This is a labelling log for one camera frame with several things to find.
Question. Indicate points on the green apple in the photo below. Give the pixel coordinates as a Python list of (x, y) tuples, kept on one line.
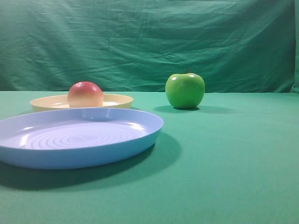
[(185, 90)]

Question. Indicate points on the pale yellow plastic plate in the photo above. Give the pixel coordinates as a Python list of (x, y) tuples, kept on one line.
[(60, 102)]

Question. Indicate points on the red and cream peach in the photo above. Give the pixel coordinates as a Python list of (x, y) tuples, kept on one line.
[(85, 94)]

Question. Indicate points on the blue plastic plate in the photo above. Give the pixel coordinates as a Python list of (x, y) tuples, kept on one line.
[(77, 138)]

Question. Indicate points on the green backdrop cloth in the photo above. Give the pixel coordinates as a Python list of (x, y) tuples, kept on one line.
[(135, 45)]

